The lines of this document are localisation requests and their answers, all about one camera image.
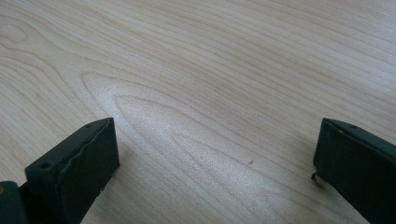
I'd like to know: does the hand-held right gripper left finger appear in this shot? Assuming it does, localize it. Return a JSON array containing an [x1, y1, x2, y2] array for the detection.
[[19, 117, 121, 224]]

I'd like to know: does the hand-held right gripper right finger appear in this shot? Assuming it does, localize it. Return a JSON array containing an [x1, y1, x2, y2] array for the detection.
[[311, 117, 396, 224]]

